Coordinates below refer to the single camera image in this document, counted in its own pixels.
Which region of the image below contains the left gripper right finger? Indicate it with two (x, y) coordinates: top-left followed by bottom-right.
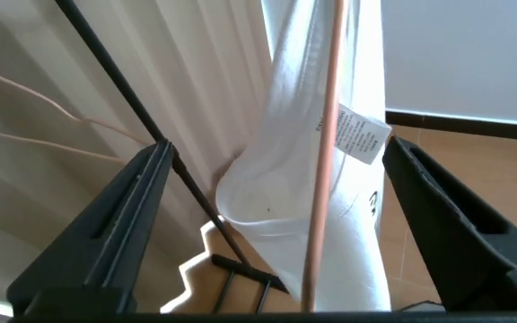
(381, 135), (517, 312)

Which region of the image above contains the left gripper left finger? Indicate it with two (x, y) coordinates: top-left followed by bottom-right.
(5, 140), (174, 316)

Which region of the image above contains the white printed t-shirt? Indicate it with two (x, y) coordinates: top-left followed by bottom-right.
(215, 0), (394, 313)

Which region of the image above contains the black clothes rack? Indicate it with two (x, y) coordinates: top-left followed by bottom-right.
(55, 0), (290, 314)

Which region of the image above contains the beige curtain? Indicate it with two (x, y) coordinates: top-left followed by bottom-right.
(0, 0), (273, 315)

